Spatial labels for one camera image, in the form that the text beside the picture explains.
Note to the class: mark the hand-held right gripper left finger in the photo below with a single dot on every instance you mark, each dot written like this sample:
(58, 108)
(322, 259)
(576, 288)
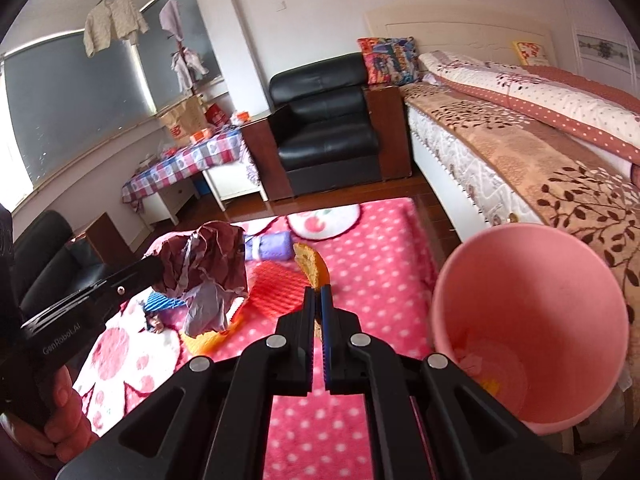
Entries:
(310, 320)

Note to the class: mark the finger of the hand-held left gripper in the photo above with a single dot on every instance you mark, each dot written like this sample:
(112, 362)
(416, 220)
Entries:
(142, 270)

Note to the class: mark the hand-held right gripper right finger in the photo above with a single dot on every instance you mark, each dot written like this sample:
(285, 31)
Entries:
(326, 320)

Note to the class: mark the orange peel piece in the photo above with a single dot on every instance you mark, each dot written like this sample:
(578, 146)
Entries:
(312, 265)

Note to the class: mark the dark red paper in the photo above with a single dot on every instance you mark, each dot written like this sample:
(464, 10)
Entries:
(210, 250)

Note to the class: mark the pink plastic bucket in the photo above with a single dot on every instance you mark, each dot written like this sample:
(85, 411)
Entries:
(530, 320)

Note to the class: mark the person's left hand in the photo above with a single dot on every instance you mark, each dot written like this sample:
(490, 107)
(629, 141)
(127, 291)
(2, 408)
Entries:
(67, 420)

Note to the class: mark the blue corrugated paper piece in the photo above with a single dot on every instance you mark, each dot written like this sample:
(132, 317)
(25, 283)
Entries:
(162, 306)

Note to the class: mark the red foam fruit net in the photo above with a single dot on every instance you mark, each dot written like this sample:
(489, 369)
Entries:
(277, 290)

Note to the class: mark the pink polka dot blanket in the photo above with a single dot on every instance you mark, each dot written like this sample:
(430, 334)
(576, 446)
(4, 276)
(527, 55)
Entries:
(370, 270)

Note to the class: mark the black leather armchair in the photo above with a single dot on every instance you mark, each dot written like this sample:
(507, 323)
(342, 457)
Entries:
(325, 130)
(50, 255)

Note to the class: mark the grey crumpled plastic wrapper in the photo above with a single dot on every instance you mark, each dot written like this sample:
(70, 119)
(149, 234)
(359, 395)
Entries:
(207, 310)

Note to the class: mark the rolled purple cloth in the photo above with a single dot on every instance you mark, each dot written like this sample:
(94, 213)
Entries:
(270, 247)

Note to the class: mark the blue bin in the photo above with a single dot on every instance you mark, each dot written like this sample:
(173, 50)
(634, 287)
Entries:
(202, 187)

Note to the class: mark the plaid tablecloth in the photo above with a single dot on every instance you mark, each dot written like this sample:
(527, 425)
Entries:
(190, 160)

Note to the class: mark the white desk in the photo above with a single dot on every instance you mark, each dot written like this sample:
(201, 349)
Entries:
(235, 180)

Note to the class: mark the orange box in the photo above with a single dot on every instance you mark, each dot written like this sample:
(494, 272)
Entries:
(202, 135)

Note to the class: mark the brown paper bag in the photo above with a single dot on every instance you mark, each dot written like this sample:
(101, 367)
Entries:
(182, 120)

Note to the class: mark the red shopping bag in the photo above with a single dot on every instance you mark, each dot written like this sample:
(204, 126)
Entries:
(216, 115)

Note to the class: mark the grey window blind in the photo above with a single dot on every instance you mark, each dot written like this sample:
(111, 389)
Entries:
(185, 35)
(75, 110)

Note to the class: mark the orange and white packet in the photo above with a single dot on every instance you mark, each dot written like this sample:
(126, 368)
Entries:
(240, 117)

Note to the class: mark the white quilted mattress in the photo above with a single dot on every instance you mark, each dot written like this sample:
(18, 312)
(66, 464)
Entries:
(450, 160)

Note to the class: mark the pale clothes on stand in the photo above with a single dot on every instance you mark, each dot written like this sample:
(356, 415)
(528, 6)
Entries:
(187, 67)

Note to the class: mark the cream knitted sweater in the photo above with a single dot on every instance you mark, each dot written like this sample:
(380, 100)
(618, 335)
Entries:
(115, 22)

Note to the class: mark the bed with patterned bedding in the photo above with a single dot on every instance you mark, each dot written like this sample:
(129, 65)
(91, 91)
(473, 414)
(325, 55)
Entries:
(515, 150)

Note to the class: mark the pink hanging garment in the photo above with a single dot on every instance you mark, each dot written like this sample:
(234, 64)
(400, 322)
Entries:
(171, 17)

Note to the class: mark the colourful printed pillow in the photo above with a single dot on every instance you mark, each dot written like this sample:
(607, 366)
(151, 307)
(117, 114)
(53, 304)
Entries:
(390, 60)

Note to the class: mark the white floral quilt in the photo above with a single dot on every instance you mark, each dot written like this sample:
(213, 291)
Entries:
(540, 95)

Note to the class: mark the cream bed headboard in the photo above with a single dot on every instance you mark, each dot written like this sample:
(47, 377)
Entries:
(450, 30)

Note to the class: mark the yellow printed cushion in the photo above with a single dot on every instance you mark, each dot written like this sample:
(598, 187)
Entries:
(531, 53)

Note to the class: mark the white wardrobe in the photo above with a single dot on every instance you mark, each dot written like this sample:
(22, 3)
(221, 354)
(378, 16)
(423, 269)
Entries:
(600, 35)

